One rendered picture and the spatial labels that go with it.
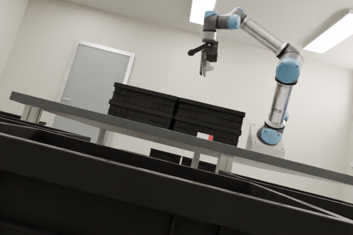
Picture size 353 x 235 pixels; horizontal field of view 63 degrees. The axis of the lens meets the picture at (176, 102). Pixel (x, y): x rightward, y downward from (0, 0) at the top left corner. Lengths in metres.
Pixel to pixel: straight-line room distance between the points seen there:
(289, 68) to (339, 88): 4.34
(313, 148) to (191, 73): 2.46
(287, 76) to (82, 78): 4.18
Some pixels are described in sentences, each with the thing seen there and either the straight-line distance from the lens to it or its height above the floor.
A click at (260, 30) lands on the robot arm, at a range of 1.67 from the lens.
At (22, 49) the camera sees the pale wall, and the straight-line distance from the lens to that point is 5.84.
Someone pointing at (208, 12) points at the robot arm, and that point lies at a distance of 1.60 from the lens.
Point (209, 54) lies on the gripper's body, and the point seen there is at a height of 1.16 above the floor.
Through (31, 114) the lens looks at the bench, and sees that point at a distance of 1.47.
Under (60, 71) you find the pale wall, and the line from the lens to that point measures 5.45.
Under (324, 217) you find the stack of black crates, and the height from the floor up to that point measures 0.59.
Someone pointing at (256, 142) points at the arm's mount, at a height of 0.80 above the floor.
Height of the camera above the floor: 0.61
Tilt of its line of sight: 10 degrees up
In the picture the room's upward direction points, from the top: 14 degrees clockwise
